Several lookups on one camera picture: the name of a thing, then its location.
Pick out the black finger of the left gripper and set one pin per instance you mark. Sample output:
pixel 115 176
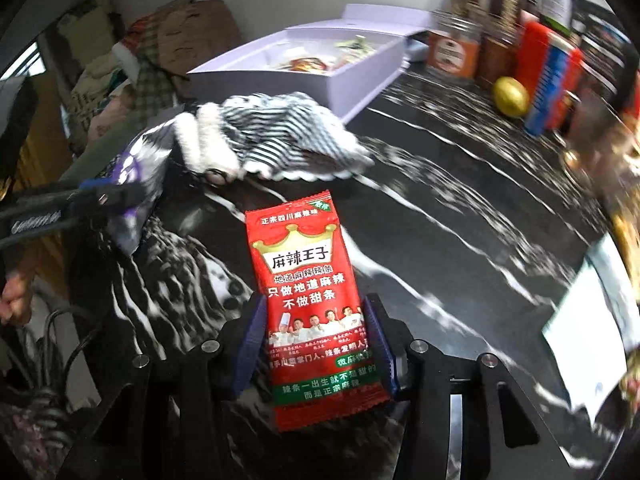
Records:
pixel 102 198

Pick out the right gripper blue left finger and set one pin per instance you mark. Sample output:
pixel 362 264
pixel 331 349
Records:
pixel 249 333

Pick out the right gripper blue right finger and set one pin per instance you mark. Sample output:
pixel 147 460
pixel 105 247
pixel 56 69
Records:
pixel 380 330

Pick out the purple snack packet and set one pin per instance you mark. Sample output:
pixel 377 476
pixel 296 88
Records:
pixel 139 173

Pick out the red spicy strip packet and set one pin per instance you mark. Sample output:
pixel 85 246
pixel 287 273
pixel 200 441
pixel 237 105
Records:
pixel 320 363

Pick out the red gold snack packet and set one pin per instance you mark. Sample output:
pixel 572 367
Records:
pixel 305 65

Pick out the person's left hand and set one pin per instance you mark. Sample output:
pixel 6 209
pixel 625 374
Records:
pixel 16 298

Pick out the plaid cloth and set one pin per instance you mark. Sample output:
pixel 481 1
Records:
pixel 155 91

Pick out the brown blanket pile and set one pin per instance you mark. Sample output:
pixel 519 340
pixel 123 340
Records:
pixel 193 33

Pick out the black white striped cloth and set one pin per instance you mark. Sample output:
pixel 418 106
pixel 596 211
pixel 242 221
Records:
pixel 289 136

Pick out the white paper card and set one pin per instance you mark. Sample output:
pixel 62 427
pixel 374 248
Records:
pixel 594 328

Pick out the white gift box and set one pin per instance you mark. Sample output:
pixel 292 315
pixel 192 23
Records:
pixel 343 64

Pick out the yellow lemon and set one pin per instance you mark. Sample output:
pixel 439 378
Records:
pixel 510 97

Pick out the blue white tube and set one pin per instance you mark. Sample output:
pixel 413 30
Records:
pixel 550 84

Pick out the clear jar orange label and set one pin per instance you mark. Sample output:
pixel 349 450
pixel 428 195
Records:
pixel 453 46

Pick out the red plastic bottle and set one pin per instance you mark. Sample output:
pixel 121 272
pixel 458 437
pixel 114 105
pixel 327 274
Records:
pixel 530 59

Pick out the black coffee bag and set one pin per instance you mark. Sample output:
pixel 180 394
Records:
pixel 608 50

